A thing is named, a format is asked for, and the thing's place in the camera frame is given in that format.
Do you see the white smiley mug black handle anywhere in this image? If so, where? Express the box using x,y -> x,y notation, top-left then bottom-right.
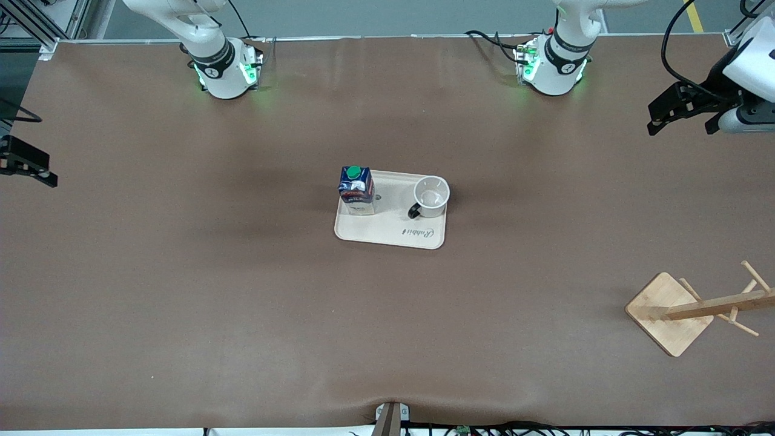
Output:
407,176 -> 451,220

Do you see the blue milk carton green cap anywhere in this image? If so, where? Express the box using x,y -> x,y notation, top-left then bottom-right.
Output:
338,165 -> 376,217

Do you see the cream tray with rabbit print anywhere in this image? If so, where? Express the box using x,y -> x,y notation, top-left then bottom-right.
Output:
334,170 -> 447,250

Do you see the wooden mug rack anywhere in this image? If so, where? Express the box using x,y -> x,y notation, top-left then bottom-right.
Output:
625,260 -> 775,358

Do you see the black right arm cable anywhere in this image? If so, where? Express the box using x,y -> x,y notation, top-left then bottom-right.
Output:
0,97 -> 44,124

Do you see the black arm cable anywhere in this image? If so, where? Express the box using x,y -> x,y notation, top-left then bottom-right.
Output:
661,0 -> 747,105
0,97 -> 44,124

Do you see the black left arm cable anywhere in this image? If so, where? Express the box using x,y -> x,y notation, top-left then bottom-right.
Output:
661,0 -> 747,105

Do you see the black left base cable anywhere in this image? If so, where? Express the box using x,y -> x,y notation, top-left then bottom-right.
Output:
464,29 -> 529,65

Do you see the black base cable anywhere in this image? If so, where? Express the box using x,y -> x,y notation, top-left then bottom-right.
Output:
226,0 -> 268,44
464,29 -> 529,65

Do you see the black right base cable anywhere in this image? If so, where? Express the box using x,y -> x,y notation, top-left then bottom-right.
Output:
226,0 -> 268,44

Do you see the aluminium camera mast profile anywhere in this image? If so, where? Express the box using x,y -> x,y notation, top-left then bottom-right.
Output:
372,401 -> 411,436

